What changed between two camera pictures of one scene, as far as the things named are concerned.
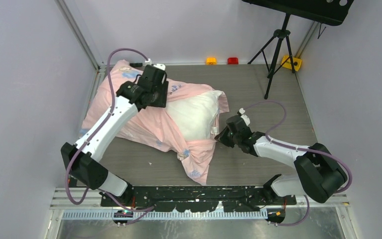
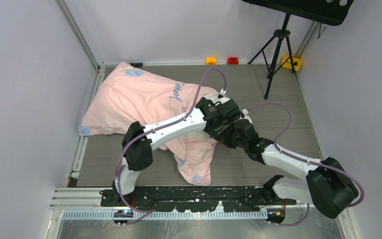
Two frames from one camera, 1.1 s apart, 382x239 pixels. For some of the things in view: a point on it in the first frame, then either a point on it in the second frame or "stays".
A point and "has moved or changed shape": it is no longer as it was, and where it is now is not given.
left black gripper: x=162 y=102 → x=212 y=133
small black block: x=134 y=64 stays
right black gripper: x=222 y=138 stays
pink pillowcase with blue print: x=156 y=128 has moved or changed shape
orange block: x=211 y=61 stays
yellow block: x=297 y=62 stays
